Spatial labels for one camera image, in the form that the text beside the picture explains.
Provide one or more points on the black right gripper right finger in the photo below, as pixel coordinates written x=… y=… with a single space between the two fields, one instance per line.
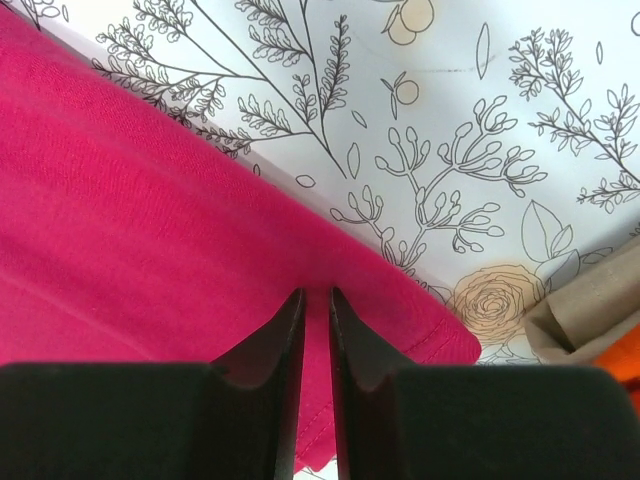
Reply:
x=396 y=419

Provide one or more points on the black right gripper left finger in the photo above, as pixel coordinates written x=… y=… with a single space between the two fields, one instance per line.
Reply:
x=232 y=418

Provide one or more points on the magenta t shirt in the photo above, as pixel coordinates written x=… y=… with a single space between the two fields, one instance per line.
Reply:
x=126 y=237

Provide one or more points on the beige folded t shirt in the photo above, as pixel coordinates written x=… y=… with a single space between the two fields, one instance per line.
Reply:
x=578 y=322

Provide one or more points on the orange folded t shirt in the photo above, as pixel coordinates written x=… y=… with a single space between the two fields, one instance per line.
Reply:
x=621 y=360

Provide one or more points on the floral table mat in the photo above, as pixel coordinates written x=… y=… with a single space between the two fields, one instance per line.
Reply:
x=489 y=150

